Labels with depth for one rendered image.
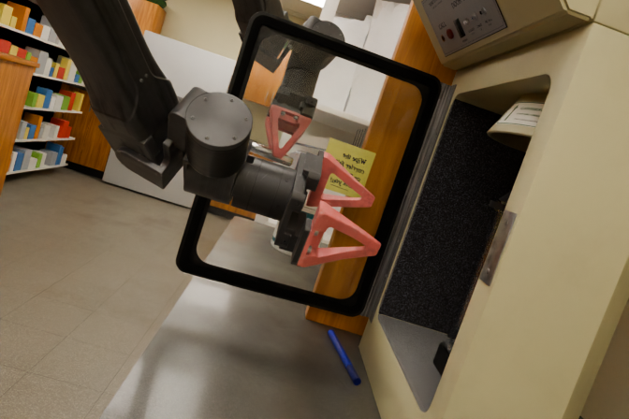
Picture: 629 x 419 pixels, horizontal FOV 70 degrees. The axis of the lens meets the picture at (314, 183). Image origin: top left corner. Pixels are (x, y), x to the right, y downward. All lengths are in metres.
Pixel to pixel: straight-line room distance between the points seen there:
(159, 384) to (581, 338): 0.42
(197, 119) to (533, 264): 0.32
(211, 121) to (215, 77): 4.97
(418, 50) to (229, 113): 0.46
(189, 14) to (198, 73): 1.08
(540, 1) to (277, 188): 0.30
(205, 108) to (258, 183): 0.10
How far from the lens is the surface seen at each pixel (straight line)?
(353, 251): 0.45
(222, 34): 6.13
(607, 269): 0.49
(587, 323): 0.50
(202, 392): 0.56
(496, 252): 0.45
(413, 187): 0.73
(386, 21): 1.76
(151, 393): 0.54
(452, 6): 0.63
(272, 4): 0.74
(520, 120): 0.55
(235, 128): 0.40
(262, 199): 0.45
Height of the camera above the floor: 1.24
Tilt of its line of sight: 5 degrees down
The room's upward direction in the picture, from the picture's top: 18 degrees clockwise
